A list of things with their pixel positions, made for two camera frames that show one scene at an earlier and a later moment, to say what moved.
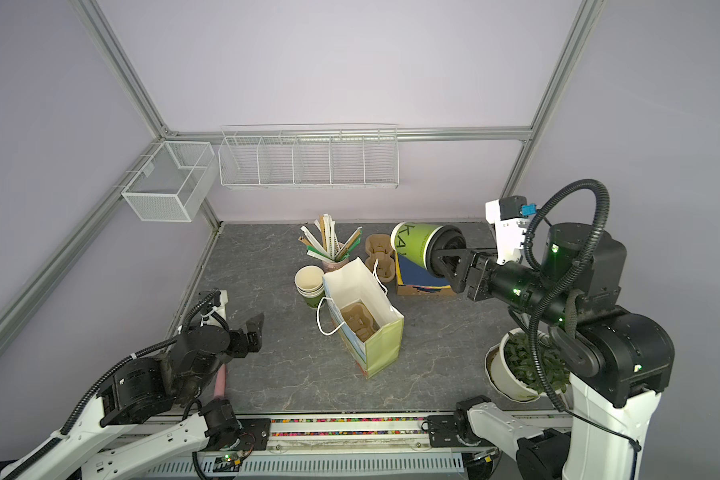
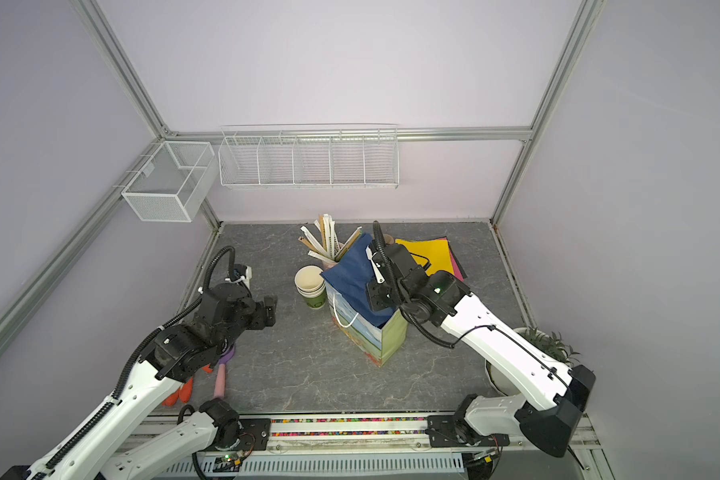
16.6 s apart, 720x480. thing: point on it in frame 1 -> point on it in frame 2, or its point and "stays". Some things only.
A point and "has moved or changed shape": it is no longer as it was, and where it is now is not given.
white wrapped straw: x=328 y=237 stays
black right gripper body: x=516 y=288 -> x=383 y=298
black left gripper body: x=239 y=347 -> x=254 y=317
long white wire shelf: x=309 y=156 stays
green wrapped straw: x=349 y=246 stays
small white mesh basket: x=173 y=183 stays
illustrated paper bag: x=369 y=330 has moved or changed shape
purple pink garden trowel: x=220 y=383 stays
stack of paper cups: x=310 y=284 stays
